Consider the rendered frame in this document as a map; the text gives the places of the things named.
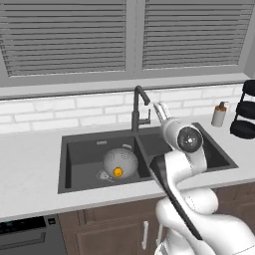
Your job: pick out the orange tangerine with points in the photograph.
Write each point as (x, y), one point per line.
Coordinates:
(118, 172)

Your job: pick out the white soap dispenser brown pump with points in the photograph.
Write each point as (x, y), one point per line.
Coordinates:
(218, 117)

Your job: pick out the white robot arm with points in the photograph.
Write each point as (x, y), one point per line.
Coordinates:
(186, 172)

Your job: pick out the black sink faucet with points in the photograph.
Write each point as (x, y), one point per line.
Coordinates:
(135, 113)

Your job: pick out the dark grey dishwasher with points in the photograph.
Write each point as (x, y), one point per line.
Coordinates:
(30, 237)

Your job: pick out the grey metal colander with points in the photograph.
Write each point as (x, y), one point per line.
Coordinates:
(121, 157)

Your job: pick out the dark grey double sink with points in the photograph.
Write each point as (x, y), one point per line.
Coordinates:
(83, 156)

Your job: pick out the brown wooden cupboard door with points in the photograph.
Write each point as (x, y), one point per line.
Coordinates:
(109, 232)
(237, 202)

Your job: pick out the grey window blind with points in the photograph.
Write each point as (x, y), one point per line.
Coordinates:
(196, 33)
(66, 36)

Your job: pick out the grey window frame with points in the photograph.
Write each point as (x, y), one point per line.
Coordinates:
(134, 40)

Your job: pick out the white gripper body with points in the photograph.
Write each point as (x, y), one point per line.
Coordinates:
(162, 111)

